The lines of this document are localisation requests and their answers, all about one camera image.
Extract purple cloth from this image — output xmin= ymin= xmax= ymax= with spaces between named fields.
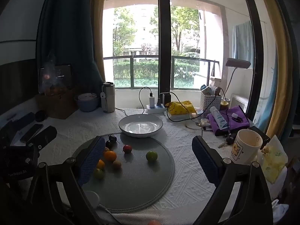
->
xmin=206 ymin=106 xmax=250 ymax=137

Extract teal curtain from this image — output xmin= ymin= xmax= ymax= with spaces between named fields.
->
xmin=37 ymin=0 xmax=106 ymax=94

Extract pale yellow plastic bag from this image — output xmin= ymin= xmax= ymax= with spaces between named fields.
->
xmin=261 ymin=134 xmax=288 ymax=184

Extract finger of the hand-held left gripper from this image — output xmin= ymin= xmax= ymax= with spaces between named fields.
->
xmin=14 ymin=112 xmax=35 ymax=128
xmin=20 ymin=124 xmax=58 ymax=149

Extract brown cardboard box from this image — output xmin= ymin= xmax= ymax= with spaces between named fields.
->
xmin=36 ymin=90 xmax=79 ymax=120

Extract white power strip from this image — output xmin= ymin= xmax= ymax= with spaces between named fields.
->
xmin=146 ymin=104 xmax=166 ymax=115

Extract steel tumbler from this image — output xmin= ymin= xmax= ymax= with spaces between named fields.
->
xmin=101 ymin=82 xmax=116 ymax=113

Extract black tablet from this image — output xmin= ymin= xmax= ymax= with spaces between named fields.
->
xmin=39 ymin=64 xmax=73 ymax=94

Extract grey round placemat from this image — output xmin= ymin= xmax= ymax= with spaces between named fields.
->
xmin=71 ymin=133 xmax=175 ymax=214

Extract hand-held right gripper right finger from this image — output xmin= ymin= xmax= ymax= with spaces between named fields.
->
xmin=192 ymin=135 xmax=273 ymax=225

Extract black charger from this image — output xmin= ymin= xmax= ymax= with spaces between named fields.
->
xmin=163 ymin=92 xmax=173 ymax=107

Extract white round plate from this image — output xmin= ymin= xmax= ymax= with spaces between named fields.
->
xmin=118 ymin=114 xmax=163 ymax=138

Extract hanging blue towel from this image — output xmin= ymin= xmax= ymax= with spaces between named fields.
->
xmin=232 ymin=20 xmax=254 ymax=69

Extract black hand mirror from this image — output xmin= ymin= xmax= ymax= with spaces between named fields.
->
xmin=35 ymin=110 xmax=49 ymax=122

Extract balcony railing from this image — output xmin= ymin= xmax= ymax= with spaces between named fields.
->
xmin=103 ymin=55 xmax=220 ymax=90

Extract large orange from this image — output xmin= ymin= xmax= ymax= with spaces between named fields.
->
xmin=104 ymin=150 xmax=117 ymax=162

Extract white bear mug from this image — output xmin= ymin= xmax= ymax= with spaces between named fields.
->
xmin=229 ymin=129 xmax=263 ymax=165

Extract black window post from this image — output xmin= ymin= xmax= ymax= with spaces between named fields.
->
xmin=157 ymin=0 xmax=174 ymax=102

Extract white appliance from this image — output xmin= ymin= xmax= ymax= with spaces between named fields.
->
xmin=231 ymin=93 xmax=249 ymax=113

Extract white perforated basket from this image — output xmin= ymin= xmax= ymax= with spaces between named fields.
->
xmin=200 ymin=89 xmax=222 ymax=112

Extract car keys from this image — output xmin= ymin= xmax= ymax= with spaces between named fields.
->
xmin=218 ymin=133 xmax=238 ymax=149

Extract black charger cable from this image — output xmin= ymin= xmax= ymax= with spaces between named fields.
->
xmin=138 ymin=87 xmax=153 ymax=110

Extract white round puck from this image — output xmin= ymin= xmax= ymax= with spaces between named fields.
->
xmin=84 ymin=190 xmax=100 ymax=208

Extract white tube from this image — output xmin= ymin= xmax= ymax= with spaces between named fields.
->
xmin=209 ymin=106 xmax=229 ymax=131

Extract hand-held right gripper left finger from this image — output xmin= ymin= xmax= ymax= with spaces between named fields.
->
xmin=26 ymin=136 xmax=110 ymax=225

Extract yellow curtain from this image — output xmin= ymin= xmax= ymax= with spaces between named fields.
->
xmin=90 ymin=0 xmax=106 ymax=81
xmin=254 ymin=0 xmax=292 ymax=139

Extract blue bowl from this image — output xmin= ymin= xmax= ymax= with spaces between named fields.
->
xmin=74 ymin=93 xmax=99 ymax=112

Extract long black cable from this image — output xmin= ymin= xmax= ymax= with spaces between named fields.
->
xmin=157 ymin=92 xmax=227 ymax=123

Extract desk lamp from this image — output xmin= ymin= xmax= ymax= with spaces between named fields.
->
xmin=221 ymin=58 xmax=251 ymax=102

